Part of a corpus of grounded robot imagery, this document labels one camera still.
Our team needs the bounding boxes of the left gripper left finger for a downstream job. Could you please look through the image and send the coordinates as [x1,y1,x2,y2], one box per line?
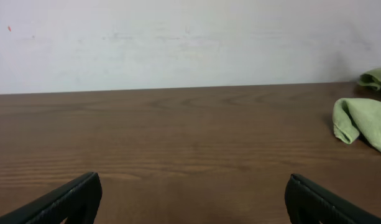
[0,172,103,224]

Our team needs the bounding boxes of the light green cloth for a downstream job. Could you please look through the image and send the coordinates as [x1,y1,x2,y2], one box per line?
[333,98,381,152]

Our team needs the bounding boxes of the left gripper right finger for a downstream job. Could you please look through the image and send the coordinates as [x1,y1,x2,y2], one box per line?
[285,174,381,224]

